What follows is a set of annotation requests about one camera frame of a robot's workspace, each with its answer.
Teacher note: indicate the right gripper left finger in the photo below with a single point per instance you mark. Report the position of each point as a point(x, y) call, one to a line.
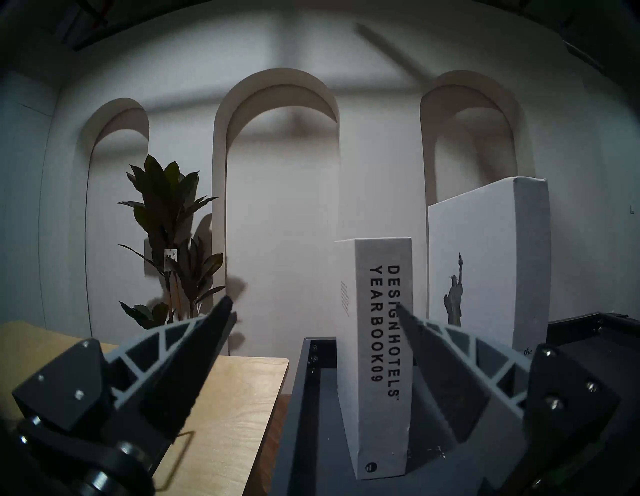
point(150, 380)

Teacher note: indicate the light wooden table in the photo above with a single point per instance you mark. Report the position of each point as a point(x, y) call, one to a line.
point(240, 400)

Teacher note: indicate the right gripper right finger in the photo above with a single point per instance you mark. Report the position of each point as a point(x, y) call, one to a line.
point(480, 380)

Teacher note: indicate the white plant label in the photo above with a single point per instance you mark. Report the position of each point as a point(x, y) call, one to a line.
point(171, 260)

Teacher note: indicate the white Design Hotels yearbook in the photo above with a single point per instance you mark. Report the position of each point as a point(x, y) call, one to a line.
point(350, 350)

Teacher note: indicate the tall green potted plant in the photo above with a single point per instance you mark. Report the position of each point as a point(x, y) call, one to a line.
point(165, 200)

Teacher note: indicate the white Statue of Liberty book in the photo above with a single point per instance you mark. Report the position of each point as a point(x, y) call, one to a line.
point(490, 240)

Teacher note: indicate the black metal utility cart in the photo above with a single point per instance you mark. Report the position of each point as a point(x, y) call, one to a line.
point(320, 450)

